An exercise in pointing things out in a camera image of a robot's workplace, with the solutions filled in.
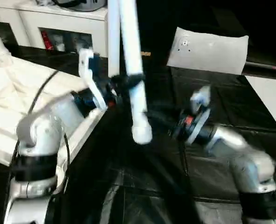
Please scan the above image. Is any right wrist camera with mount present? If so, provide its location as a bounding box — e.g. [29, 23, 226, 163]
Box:
[189, 85, 212, 145]

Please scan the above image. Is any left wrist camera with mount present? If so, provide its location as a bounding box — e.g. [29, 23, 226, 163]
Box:
[78, 48, 108, 112]

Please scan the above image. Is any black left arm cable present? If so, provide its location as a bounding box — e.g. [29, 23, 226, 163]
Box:
[9, 70, 71, 194]

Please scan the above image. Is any white board with round fitting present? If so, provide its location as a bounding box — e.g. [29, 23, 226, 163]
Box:
[166, 27, 250, 76]

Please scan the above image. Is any white flat panel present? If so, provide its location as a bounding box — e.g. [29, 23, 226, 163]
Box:
[245, 75, 276, 138]

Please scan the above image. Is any grey round object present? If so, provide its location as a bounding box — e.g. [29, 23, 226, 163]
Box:
[56, 0, 106, 11]

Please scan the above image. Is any red item behind glass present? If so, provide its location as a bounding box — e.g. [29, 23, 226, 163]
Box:
[41, 31, 52, 49]

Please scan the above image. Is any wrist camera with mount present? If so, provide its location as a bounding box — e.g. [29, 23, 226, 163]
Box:
[189, 85, 212, 145]
[78, 48, 108, 112]

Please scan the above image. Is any dark grey bar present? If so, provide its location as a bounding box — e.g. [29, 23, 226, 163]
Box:
[245, 62, 276, 72]

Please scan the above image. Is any white plastic table top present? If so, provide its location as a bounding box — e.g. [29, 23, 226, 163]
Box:
[0, 56, 107, 189]

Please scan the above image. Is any white glass-door cabinet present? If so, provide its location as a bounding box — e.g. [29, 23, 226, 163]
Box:
[0, 0, 110, 58]

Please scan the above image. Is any small white jar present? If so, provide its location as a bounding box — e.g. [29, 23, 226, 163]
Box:
[55, 35, 65, 51]

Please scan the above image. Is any dark cabinet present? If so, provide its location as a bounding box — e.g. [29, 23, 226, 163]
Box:
[138, 0, 183, 68]

